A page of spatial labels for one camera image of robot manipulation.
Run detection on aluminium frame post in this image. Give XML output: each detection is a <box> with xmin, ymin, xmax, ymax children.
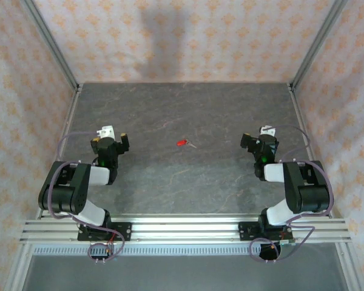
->
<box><xmin>290</xmin><ymin>0</ymin><xmax>349</xmax><ymax>90</ymax></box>
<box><xmin>21</xmin><ymin>0</ymin><xmax>81</xmax><ymax>90</ymax></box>

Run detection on orange patterned backdrop cloth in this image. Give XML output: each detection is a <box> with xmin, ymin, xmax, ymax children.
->
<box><xmin>27</xmin><ymin>0</ymin><xmax>343</xmax><ymax>84</ymax></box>
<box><xmin>291</xmin><ymin>0</ymin><xmax>364</xmax><ymax>291</ymax></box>
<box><xmin>0</xmin><ymin>0</ymin><xmax>79</xmax><ymax>291</ymax></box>

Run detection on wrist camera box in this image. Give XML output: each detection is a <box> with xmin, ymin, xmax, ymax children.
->
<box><xmin>96</xmin><ymin>124</ymin><xmax>116</xmax><ymax>137</ymax></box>
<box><xmin>258</xmin><ymin>125</ymin><xmax>277</xmax><ymax>137</ymax></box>

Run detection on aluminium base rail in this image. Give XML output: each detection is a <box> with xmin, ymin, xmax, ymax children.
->
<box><xmin>19</xmin><ymin>215</ymin><xmax>352</xmax><ymax>243</ymax></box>

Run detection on slotted grey cable duct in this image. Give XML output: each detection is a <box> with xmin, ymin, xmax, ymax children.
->
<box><xmin>30</xmin><ymin>244</ymin><xmax>340</xmax><ymax>257</ymax></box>

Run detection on aluminium table side rail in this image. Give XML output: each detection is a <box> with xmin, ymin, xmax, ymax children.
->
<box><xmin>287</xmin><ymin>84</ymin><xmax>334</xmax><ymax>219</ymax></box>
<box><xmin>36</xmin><ymin>84</ymin><xmax>83</xmax><ymax>219</ymax></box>

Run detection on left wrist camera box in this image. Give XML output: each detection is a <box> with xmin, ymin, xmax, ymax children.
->
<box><xmin>96</xmin><ymin>124</ymin><xmax>116</xmax><ymax>137</ymax></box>

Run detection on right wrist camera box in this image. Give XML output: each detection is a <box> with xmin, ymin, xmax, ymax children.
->
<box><xmin>258</xmin><ymin>125</ymin><xmax>277</xmax><ymax>137</ymax></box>

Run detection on aluminium frame leg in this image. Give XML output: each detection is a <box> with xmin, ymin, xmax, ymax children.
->
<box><xmin>4</xmin><ymin>244</ymin><xmax>34</xmax><ymax>291</ymax></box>
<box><xmin>335</xmin><ymin>242</ymin><xmax>364</xmax><ymax>291</ymax></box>

